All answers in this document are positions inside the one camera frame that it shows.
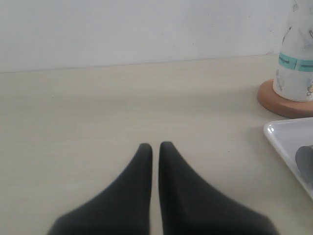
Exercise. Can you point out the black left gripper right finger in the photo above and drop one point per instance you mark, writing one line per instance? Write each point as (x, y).
(191, 206)

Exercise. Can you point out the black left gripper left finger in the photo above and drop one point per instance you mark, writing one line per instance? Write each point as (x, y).
(123, 208)

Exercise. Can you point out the brown cardboard tube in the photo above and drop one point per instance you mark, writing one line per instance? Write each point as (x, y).
(304, 162)

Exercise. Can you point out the printed paper towel roll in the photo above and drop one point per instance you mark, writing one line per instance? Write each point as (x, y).
(294, 74)

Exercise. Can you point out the wooden paper towel holder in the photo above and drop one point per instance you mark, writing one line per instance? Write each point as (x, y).
(270, 100)

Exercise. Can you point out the white plastic tray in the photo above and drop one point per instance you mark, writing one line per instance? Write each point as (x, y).
(286, 137)

